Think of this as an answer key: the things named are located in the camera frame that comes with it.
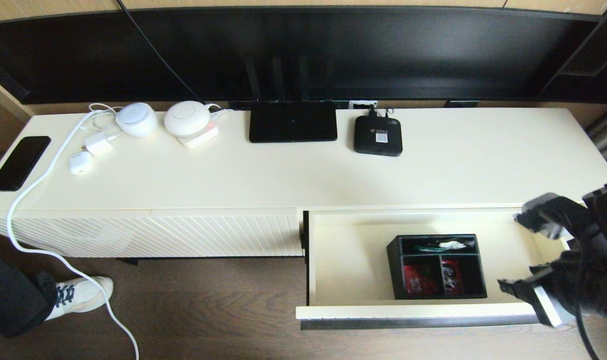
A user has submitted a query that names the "thin black hanging cable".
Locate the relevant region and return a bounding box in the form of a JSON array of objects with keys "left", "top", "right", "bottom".
[{"left": 116, "top": 0, "right": 204, "bottom": 103}]

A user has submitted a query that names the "black shelf unit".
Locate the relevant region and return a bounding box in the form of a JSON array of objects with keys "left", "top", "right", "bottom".
[{"left": 536, "top": 0, "right": 607, "bottom": 103}]

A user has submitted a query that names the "white dome smart speaker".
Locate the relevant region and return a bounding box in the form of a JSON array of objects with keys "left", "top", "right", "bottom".
[{"left": 115, "top": 102, "right": 159, "bottom": 138}]

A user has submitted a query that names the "black router with antennas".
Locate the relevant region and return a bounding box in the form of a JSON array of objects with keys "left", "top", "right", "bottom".
[{"left": 243, "top": 54, "right": 338, "bottom": 144}]

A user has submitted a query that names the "black set-top box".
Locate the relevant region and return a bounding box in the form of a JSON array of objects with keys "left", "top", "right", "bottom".
[{"left": 354, "top": 116, "right": 404, "bottom": 158}]

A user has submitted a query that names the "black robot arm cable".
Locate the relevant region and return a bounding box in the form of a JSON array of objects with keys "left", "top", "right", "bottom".
[{"left": 576, "top": 300, "right": 602, "bottom": 360}]

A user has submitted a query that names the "black smartphone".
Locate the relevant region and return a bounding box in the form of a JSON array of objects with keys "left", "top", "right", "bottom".
[{"left": 0, "top": 136, "right": 52, "bottom": 192}]

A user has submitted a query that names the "black television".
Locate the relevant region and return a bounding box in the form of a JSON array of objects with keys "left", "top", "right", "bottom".
[{"left": 0, "top": 7, "right": 607, "bottom": 106}]

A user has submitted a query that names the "cream ribbed cabinet front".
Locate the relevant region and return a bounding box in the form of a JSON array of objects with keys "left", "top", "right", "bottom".
[
  {"left": 0, "top": 210, "right": 154, "bottom": 259},
  {"left": 150, "top": 208, "right": 305, "bottom": 257}
]

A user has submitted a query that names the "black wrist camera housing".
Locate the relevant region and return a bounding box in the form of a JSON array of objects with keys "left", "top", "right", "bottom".
[{"left": 582, "top": 181, "right": 607, "bottom": 256}]

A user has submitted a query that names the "thick white power cable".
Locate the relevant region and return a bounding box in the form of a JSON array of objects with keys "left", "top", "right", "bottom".
[{"left": 7, "top": 110, "right": 140, "bottom": 360}]

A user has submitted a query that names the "black compartment organizer box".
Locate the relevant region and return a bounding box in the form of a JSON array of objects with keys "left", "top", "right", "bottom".
[{"left": 386, "top": 234, "right": 488, "bottom": 301}]

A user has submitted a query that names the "red black snack packet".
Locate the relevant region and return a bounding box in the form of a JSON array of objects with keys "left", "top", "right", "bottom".
[{"left": 441, "top": 260, "right": 465, "bottom": 296}]

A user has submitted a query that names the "white round flat device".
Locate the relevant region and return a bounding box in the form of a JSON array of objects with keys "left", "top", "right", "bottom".
[{"left": 163, "top": 101, "right": 212, "bottom": 138}]

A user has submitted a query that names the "white charger with thin cable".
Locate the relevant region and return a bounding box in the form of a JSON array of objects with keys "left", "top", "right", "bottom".
[{"left": 81, "top": 102, "right": 125, "bottom": 157}]

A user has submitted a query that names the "white plug with cable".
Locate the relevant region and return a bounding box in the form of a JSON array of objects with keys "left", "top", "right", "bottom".
[{"left": 206, "top": 103, "right": 233, "bottom": 122}]

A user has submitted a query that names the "white slatted cabinet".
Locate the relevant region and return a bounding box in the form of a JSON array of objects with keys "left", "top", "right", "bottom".
[{"left": 0, "top": 107, "right": 607, "bottom": 261}]

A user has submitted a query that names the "white earbuds case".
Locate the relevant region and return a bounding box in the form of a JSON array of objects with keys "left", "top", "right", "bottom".
[{"left": 69, "top": 151, "right": 93, "bottom": 175}]

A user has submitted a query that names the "white sneaker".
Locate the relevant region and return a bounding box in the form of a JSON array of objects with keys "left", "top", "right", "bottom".
[{"left": 44, "top": 276, "right": 115, "bottom": 322}]

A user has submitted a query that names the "black trouser leg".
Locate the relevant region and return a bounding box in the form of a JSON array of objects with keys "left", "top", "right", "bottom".
[{"left": 0, "top": 250, "right": 57, "bottom": 338}]

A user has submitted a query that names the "pink white small box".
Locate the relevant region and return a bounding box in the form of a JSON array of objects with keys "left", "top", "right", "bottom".
[{"left": 176, "top": 125, "right": 220, "bottom": 150}]

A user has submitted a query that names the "cream ribbed drawer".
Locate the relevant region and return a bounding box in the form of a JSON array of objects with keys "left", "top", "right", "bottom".
[{"left": 296, "top": 207, "right": 584, "bottom": 331}]

